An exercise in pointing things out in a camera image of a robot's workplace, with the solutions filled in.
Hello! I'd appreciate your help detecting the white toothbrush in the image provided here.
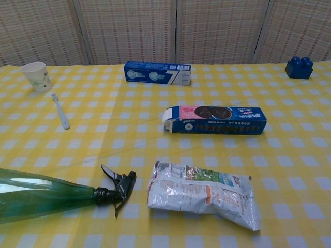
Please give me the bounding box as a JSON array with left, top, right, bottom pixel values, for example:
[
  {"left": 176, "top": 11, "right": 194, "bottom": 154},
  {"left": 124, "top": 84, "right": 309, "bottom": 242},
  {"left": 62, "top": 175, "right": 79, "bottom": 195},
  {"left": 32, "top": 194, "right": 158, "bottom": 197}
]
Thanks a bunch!
[{"left": 51, "top": 93, "right": 71, "bottom": 130}]

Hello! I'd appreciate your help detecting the white paper cup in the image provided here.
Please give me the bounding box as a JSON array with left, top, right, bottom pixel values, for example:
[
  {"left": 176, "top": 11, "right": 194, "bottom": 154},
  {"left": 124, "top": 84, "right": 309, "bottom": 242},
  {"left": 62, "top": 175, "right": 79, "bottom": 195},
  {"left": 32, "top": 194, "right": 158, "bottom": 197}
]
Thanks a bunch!
[{"left": 21, "top": 62, "right": 51, "bottom": 94}]

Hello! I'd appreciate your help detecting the silver snack packet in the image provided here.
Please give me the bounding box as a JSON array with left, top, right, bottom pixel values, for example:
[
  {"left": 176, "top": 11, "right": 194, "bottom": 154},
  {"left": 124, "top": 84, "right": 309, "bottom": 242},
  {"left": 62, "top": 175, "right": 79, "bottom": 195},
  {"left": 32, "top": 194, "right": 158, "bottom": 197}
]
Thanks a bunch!
[{"left": 146, "top": 160, "right": 261, "bottom": 232}]

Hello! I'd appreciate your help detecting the yellow checkered tablecloth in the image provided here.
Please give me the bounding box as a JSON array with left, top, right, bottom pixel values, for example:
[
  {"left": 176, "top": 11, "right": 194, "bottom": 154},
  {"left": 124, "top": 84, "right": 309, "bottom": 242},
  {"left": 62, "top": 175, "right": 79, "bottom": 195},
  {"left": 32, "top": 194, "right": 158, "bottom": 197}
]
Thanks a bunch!
[{"left": 0, "top": 61, "right": 331, "bottom": 248}]

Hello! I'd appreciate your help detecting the woven folding screen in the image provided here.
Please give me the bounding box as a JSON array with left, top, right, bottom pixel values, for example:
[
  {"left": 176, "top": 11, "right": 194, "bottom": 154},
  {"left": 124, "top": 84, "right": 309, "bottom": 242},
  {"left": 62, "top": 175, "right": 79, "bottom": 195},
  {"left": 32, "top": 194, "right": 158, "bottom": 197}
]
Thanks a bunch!
[{"left": 0, "top": 0, "right": 331, "bottom": 67}]

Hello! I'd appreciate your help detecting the blue and pink cookie box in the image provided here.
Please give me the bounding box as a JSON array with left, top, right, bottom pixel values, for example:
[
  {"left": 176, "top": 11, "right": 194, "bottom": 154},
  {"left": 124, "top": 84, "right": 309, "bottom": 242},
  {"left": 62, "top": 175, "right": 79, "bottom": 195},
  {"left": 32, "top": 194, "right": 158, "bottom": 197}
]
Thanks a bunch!
[{"left": 163, "top": 105, "right": 268, "bottom": 135}]

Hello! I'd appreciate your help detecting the blue toy building block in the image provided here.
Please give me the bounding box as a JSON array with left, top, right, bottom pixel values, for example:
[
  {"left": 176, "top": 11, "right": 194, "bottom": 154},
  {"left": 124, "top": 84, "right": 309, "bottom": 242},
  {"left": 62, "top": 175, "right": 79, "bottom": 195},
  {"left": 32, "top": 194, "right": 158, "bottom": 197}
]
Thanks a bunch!
[{"left": 284, "top": 56, "right": 314, "bottom": 79}]

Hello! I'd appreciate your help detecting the green spray bottle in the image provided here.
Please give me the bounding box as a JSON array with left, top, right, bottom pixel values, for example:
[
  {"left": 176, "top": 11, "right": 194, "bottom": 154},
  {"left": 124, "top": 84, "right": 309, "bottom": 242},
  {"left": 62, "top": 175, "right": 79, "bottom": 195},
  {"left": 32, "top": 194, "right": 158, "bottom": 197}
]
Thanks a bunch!
[{"left": 0, "top": 164, "right": 137, "bottom": 226}]

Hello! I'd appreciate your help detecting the blue toothpaste box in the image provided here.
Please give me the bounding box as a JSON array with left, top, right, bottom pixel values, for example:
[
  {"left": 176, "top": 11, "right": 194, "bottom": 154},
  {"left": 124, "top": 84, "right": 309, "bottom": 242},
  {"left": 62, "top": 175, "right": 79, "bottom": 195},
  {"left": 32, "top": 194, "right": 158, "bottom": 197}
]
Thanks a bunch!
[{"left": 123, "top": 61, "right": 192, "bottom": 86}]

